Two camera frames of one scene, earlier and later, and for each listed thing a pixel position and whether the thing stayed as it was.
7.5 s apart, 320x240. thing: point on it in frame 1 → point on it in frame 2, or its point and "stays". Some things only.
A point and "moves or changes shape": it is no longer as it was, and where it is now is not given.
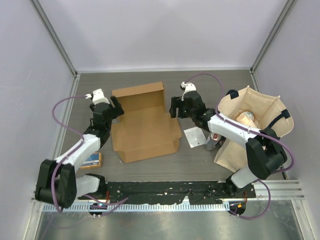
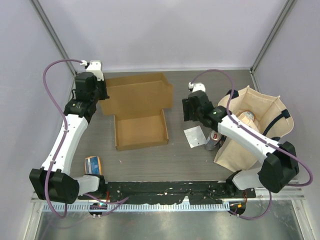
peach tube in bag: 248,118 stays
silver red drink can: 212,141 stays
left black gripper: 117,110 → 104,95
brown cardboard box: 145,129 moves or changes shape
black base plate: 212,192 stays
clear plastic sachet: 195,136 stays
